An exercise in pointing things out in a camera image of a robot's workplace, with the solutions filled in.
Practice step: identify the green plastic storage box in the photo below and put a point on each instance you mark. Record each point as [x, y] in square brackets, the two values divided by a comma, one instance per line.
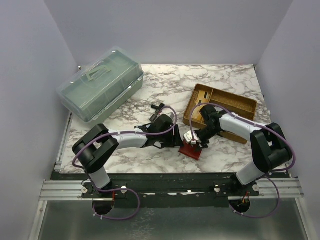
[100, 88]

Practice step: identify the tan card in tray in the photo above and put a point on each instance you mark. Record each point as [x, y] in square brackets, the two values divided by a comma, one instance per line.
[203, 97]

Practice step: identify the woven bamboo organizer tray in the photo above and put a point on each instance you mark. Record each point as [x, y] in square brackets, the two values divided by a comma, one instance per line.
[242, 106]

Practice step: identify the black T-shaped tool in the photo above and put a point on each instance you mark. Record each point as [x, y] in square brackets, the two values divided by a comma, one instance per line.
[157, 111]

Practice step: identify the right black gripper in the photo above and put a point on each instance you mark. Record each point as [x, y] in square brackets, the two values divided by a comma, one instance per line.
[204, 144]

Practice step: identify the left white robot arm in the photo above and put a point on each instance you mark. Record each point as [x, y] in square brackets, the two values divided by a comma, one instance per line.
[95, 148]

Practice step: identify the red leather card holder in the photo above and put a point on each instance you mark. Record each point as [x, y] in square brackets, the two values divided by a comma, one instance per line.
[191, 151]

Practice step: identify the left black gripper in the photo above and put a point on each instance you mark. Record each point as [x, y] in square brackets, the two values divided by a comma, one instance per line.
[175, 140]

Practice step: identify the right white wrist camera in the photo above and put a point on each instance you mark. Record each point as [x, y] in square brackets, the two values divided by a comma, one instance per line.
[191, 138]

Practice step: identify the aluminium extrusion rail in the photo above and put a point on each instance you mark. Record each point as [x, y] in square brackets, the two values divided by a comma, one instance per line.
[70, 190]

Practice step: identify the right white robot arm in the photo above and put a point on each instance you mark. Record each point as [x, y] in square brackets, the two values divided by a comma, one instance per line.
[269, 147]

